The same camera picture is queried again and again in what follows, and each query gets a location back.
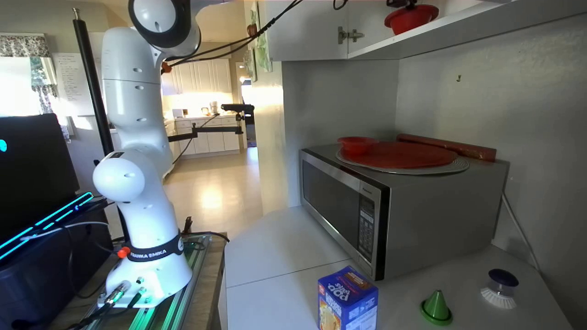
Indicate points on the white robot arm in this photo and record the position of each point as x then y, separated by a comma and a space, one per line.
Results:
132, 174

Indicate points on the small red bowl on microwave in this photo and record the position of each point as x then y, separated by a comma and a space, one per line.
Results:
354, 145

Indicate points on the stainless steel microwave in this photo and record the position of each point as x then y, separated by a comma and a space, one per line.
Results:
391, 224

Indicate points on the white upper cabinet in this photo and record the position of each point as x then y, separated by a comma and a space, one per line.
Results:
308, 31

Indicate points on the metal cabinet hinge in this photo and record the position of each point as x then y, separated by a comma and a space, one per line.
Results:
345, 35

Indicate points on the blue white carton box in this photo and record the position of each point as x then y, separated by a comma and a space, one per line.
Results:
347, 301

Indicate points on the robot mounting table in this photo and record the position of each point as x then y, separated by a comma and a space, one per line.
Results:
183, 301

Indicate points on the black vertical pole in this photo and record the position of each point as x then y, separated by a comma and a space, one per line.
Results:
92, 81

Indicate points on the wooden rolling pin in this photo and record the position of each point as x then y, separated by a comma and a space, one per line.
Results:
462, 148

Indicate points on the green cone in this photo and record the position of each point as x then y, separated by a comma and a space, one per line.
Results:
435, 308

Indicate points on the black monitor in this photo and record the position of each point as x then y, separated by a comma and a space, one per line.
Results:
37, 174

